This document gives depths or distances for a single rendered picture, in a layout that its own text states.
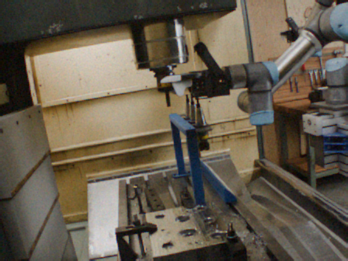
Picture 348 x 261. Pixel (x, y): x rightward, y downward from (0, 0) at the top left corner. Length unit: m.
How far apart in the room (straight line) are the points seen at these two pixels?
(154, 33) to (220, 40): 1.19
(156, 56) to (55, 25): 0.27
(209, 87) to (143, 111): 1.07
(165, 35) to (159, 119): 1.15
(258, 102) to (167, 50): 0.32
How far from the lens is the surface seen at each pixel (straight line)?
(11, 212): 0.86
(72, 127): 2.04
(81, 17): 0.88
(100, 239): 1.79
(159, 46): 0.91
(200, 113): 1.32
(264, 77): 1.03
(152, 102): 2.01
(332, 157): 1.86
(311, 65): 4.07
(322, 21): 1.20
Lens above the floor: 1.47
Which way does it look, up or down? 12 degrees down
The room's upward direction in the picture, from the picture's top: 9 degrees counter-clockwise
